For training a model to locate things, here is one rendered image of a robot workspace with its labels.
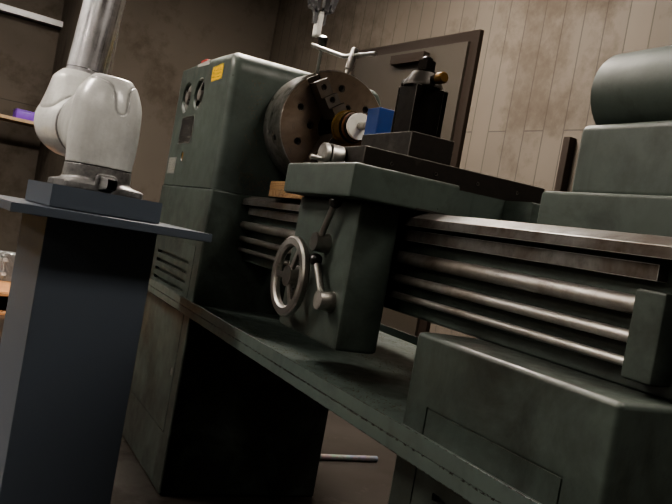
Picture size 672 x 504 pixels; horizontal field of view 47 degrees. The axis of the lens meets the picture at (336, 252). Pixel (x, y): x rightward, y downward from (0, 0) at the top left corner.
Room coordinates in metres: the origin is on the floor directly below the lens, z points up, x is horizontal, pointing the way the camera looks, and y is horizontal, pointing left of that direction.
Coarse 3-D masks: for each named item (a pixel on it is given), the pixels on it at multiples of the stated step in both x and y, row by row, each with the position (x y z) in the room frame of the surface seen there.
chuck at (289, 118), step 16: (304, 80) 2.07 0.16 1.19; (336, 80) 2.11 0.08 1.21; (352, 80) 2.13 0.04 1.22; (288, 96) 2.05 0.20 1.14; (304, 96) 2.07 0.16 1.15; (352, 96) 2.13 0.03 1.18; (368, 96) 2.16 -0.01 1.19; (272, 112) 2.11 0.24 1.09; (288, 112) 2.06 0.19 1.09; (304, 112) 2.08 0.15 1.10; (272, 128) 2.10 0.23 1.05; (288, 128) 2.06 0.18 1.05; (304, 128) 2.08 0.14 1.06; (272, 144) 2.12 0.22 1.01; (288, 144) 2.06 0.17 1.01; (304, 144) 2.08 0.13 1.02; (288, 160) 2.07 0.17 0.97
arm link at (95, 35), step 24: (96, 0) 1.96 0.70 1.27; (120, 0) 1.99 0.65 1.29; (96, 24) 1.96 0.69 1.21; (72, 48) 1.97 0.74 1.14; (96, 48) 1.96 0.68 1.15; (72, 72) 1.93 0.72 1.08; (96, 72) 1.96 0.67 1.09; (48, 96) 1.94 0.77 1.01; (48, 120) 1.90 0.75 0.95; (48, 144) 1.95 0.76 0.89
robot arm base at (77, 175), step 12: (72, 168) 1.77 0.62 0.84; (84, 168) 1.76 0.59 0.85; (96, 168) 1.77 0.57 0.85; (48, 180) 1.85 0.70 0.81; (60, 180) 1.78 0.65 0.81; (72, 180) 1.73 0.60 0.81; (84, 180) 1.75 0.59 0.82; (96, 180) 1.76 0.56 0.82; (108, 180) 1.77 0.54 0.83; (120, 180) 1.80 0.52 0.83; (108, 192) 1.78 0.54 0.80; (120, 192) 1.79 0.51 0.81; (132, 192) 1.80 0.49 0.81
